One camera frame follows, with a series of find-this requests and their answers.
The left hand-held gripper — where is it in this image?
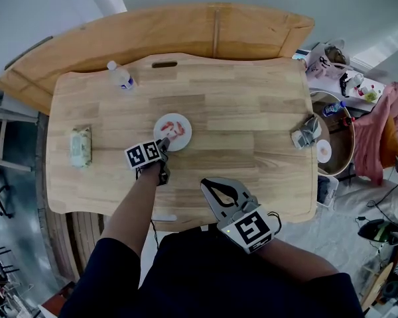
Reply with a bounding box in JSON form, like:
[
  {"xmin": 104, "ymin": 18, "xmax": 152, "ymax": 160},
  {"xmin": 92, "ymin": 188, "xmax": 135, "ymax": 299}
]
[{"xmin": 125, "ymin": 136, "xmax": 171, "ymax": 187}]

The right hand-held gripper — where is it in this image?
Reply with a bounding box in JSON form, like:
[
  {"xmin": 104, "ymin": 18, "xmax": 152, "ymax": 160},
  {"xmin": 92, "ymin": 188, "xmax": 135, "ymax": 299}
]
[{"xmin": 200, "ymin": 176, "xmax": 274, "ymax": 255}]

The white round plate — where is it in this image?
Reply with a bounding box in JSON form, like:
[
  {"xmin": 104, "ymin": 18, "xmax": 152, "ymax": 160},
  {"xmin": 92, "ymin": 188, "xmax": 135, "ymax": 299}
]
[{"xmin": 153, "ymin": 113, "xmax": 193, "ymax": 152}]

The person's left forearm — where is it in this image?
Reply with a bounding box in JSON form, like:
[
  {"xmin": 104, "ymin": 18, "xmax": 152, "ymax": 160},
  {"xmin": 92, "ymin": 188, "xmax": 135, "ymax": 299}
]
[{"xmin": 100, "ymin": 162, "xmax": 165, "ymax": 255}]

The person's right forearm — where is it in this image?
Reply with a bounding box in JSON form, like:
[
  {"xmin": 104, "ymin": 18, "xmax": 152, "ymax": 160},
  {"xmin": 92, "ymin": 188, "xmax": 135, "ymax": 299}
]
[{"xmin": 251, "ymin": 236, "xmax": 340, "ymax": 283}]

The clear plastic water bottle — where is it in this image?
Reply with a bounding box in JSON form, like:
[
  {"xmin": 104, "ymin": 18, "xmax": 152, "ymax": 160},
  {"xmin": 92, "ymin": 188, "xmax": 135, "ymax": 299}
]
[{"xmin": 106, "ymin": 60, "xmax": 135, "ymax": 92}]

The wet wipes pack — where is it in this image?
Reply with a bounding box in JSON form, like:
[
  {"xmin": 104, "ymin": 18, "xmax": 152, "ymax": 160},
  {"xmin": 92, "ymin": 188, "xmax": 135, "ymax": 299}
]
[{"xmin": 68, "ymin": 126, "xmax": 94, "ymax": 170}]

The person's dark navy clothing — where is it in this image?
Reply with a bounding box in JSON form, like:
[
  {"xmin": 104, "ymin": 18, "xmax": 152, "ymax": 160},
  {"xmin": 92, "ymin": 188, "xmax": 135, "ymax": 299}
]
[{"xmin": 58, "ymin": 227, "xmax": 365, "ymax": 318}]

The white plastic bin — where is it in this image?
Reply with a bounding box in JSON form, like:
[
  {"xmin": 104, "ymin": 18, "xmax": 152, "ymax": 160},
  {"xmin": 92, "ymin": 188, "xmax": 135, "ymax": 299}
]
[{"xmin": 316, "ymin": 174, "xmax": 340, "ymax": 209}]

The small white dish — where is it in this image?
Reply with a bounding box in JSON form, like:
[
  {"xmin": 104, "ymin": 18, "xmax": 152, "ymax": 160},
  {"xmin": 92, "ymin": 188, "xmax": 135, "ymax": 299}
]
[{"xmin": 315, "ymin": 138, "xmax": 334, "ymax": 164}]

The curved wooden table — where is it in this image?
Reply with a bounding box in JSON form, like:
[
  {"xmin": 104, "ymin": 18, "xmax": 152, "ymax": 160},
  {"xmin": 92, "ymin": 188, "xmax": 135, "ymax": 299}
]
[{"xmin": 0, "ymin": 1, "xmax": 316, "ymax": 116}]

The round table with wooden rim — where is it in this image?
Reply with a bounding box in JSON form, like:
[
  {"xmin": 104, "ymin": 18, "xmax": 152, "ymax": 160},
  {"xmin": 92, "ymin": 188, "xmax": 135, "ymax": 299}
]
[{"xmin": 309, "ymin": 90, "xmax": 356, "ymax": 178}]

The wooden slatted panel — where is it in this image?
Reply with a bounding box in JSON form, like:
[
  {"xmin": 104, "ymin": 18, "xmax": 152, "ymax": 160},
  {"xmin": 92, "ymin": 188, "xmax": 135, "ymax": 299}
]
[{"xmin": 38, "ymin": 210, "xmax": 105, "ymax": 282}]

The blue label drink bottle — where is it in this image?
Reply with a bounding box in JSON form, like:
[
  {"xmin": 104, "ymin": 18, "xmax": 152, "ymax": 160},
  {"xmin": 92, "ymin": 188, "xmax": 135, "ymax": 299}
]
[{"xmin": 322, "ymin": 100, "xmax": 348, "ymax": 119}]

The black green appliance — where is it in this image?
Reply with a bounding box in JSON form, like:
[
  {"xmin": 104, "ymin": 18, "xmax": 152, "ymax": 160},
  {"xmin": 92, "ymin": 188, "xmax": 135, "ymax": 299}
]
[{"xmin": 357, "ymin": 218, "xmax": 398, "ymax": 245}]

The pink cloth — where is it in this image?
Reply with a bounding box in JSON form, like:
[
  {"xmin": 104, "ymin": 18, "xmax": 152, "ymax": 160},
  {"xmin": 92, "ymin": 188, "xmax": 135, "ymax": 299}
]
[{"xmin": 352, "ymin": 81, "xmax": 398, "ymax": 186}]

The white stool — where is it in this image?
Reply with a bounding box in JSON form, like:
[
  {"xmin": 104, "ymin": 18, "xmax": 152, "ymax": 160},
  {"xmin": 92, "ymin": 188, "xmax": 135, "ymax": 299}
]
[{"xmin": 0, "ymin": 109, "xmax": 40, "ymax": 173}]

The white printed bag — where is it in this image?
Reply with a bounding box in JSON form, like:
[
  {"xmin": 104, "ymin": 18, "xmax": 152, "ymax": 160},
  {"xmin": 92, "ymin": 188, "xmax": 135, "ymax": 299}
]
[{"xmin": 304, "ymin": 38, "xmax": 355, "ymax": 80}]

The white side table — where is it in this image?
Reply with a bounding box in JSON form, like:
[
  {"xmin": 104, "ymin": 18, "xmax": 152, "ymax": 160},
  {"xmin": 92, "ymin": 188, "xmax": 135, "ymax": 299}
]
[{"xmin": 308, "ymin": 67, "xmax": 386, "ymax": 109}]

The orange cloth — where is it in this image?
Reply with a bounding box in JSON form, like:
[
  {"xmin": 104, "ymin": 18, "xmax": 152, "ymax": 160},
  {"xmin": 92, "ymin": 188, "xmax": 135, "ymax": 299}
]
[{"xmin": 379, "ymin": 115, "xmax": 398, "ymax": 169}]

